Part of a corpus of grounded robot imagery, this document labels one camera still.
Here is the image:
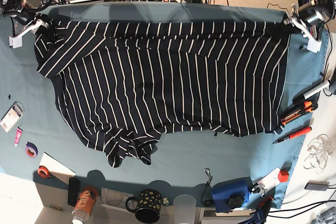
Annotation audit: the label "black remote control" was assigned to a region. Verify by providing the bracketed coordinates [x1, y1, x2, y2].
[68, 177, 80, 207]

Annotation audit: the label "pink glue tube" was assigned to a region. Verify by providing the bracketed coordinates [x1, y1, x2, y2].
[14, 127, 23, 147]

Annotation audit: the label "grey flat device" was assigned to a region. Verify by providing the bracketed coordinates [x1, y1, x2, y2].
[304, 181, 329, 191]

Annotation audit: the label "small red cube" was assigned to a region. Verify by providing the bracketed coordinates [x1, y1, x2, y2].
[278, 170, 289, 183]

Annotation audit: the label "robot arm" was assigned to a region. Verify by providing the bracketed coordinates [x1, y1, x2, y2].
[282, 0, 335, 53]
[1, 0, 54, 49]

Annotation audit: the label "orange handled screwdriver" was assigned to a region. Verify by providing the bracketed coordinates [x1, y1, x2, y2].
[273, 126, 312, 144]

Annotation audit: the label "white paper sheet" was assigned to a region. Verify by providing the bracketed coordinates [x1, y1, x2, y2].
[40, 153, 76, 177]

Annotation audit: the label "clear plastic blister pack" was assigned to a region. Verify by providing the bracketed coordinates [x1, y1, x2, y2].
[1, 101, 25, 133]

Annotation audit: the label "black white marker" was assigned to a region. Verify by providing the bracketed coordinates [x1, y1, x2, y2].
[292, 80, 330, 104]

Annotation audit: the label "purple tape roll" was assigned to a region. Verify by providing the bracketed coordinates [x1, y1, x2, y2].
[25, 142, 38, 158]

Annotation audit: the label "navy white striped t-shirt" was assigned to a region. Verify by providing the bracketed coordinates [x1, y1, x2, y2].
[34, 20, 290, 168]

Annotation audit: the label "orange drink can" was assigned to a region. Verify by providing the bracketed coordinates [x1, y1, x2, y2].
[72, 186, 99, 224]

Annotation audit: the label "white cable bundle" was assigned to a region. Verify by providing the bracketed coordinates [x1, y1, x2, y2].
[303, 134, 336, 174]

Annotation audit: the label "orange tape roll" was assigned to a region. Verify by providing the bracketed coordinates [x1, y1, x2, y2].
[37, 165, 51, 179]

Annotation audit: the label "black mug gold leaves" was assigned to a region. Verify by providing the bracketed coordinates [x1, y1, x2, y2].
[125, 189, 163, 223]

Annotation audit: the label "translucent plastic cup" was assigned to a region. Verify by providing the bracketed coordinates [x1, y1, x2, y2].
[173, 195, 196, 224]

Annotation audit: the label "teal table cloth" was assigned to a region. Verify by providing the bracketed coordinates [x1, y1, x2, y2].
[1, 2, 329, 204]

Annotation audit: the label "blue box with knob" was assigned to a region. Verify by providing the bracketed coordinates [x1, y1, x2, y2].
[211, 180, 250, 213]

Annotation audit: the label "white card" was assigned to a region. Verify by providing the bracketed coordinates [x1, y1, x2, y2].
[257, 167, 280, 191]

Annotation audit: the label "orange black utility knife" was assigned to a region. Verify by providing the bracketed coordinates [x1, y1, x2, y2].
[281, 101, 318, 125]

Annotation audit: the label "black lanyard with clip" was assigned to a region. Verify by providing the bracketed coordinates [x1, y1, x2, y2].
[201, 167, 214, 207]

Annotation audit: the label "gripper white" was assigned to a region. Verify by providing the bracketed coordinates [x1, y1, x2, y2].
[9, 18, 50, 49]
[282, 4, 322, 52]

